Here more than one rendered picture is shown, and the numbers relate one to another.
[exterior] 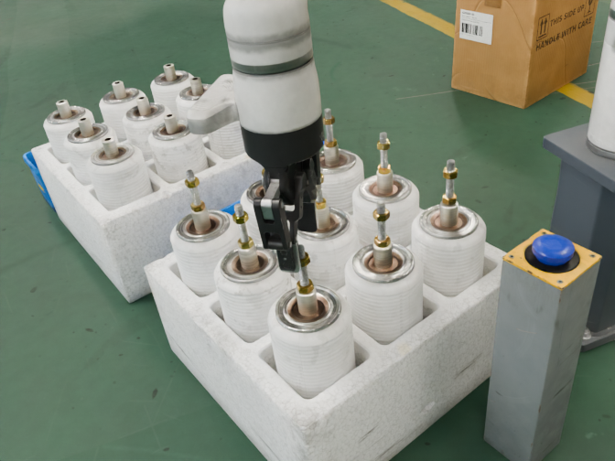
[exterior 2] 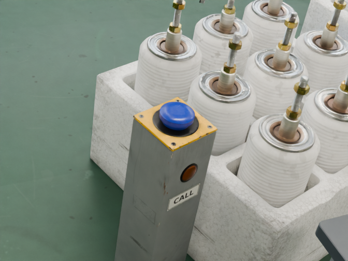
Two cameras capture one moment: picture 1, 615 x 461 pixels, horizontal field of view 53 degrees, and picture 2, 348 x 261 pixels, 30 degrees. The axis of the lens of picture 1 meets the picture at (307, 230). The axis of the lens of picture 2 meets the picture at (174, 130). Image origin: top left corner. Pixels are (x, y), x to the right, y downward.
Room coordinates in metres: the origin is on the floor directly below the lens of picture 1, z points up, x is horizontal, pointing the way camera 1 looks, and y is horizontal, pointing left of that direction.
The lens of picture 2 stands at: (0.33, -0.81, 0.77)
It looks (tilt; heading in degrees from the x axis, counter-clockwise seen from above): 39 degrees down; 76
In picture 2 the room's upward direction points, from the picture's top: 11 degrees clockwise
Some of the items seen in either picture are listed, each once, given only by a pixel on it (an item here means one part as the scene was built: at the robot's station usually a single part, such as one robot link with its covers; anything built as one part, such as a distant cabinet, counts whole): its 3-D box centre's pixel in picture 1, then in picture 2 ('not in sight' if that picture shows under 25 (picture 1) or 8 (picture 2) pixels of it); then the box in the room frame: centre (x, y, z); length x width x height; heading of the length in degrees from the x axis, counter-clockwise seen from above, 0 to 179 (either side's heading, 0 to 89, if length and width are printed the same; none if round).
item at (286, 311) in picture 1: (307, 308); (172, 46); (0.51, 0.01, 0.25); 0.08 x 0.08 x 0.01
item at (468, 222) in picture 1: (448, 221); (286, 133); (0.64, -0.18, 0.25); 0.08 x 0.08 x 0.01
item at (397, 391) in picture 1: (331, 311); (255, 143); (0.67, -0.02, 0.09); 0.39 x 0.39 x 0.18; 34
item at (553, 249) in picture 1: (552, 251); (176, 118); (0.47, -0.24, 0.32); 0.04 x 0.04 x 0.02
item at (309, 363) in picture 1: (316, 363); (163, 95); (0.51, 0.01, 0.16); 0.10 x 0.10 x 0.18
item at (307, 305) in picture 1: (307, 300); (173, 39); (0.51, 0.01, 0.26); 0.02 x 0.02 x 0.03
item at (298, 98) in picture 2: (449, 187); (297, 101); (0.64, -0.18, 0.30); 0.01 x 0.01 x 0.08
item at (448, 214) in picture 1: (448, 213); (289, 125); (0.64, -0.18, 0.26); 0.02 x 0.02 x 0.03
